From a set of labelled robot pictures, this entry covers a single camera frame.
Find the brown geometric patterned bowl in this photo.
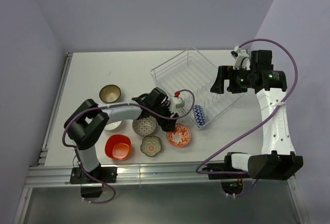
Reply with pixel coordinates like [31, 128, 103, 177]
[132, 116, 157, 136]

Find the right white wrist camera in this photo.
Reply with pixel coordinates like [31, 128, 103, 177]
[230, 46, 250, 70]

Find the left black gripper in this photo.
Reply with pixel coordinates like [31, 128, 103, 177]
[151, 101, 179, 132]

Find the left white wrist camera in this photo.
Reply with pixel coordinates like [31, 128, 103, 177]
[171, 91, 185, 108]

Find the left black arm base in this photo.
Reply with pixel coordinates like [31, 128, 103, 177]
[69, 166, 117, 200]

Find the red blue patterned bowl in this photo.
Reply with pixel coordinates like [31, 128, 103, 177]
[193, 104, 206, 126]

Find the brown glazed bowl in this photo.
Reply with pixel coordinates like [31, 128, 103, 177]
[99, 85, 121, 103]

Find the orange floral patterned bowl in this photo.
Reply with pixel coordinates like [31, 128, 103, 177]
[166, 123, 192, 148]

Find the flower shaped patterned dish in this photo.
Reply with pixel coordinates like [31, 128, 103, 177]
[140, 136, 162, 157]

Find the orange plastic square bowl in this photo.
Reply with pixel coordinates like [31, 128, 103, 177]
[105, 134, 131, 160]

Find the white wire dish rack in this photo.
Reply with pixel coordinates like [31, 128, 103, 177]
[151, 47, 243, 129]

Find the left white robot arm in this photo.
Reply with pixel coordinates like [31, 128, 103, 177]
[62, 87, 185, 182]

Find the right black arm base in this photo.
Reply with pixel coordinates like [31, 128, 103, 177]
[202, 162, 255, 198]

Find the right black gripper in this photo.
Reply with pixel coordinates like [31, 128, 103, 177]
[210, 65, 254, 93]

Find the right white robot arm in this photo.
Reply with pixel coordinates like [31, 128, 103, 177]
[210, 47, 303, 180]

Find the aluminium frame rail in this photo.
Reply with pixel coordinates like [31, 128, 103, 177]
[25, 157, 296, 188]

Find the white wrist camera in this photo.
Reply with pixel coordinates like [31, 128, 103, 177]
[171, 91, 185, 108]
[230, 46, 250, 70]

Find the plain white bowl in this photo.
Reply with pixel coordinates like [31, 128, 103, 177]
[104, 121, 122, 131]

